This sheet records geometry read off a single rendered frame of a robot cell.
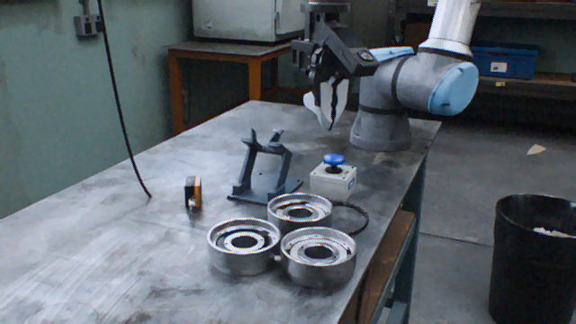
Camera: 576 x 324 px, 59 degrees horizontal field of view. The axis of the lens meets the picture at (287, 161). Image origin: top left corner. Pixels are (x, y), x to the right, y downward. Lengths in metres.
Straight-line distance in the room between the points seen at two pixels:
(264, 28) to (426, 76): 1.97
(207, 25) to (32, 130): 1.22
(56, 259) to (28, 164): 1.73
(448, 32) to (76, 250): 0.82
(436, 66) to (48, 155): 1.93
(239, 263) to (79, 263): 0.24
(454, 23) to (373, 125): 0.28
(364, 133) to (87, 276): 0.72
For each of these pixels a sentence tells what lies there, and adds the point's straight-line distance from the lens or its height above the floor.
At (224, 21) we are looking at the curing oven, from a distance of 3.12.
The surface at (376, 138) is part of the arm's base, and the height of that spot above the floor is 0.83.
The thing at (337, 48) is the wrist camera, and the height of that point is 1.08.
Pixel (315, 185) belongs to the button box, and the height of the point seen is 0.82.
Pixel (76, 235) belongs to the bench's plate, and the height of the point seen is 0.80.
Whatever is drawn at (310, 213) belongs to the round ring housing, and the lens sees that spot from 0.84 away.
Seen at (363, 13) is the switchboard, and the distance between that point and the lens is 4.57.
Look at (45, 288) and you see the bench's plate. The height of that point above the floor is 0.80.
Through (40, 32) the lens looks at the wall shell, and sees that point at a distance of 2.53.
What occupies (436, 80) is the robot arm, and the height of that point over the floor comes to 0.99.
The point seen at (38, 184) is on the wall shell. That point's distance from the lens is 2.59.
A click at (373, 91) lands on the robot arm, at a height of 0.94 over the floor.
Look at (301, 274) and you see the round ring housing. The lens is 0.69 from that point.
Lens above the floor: 1.20
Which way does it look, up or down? 21 degrees down
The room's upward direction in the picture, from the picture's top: 1 degrees clockwise
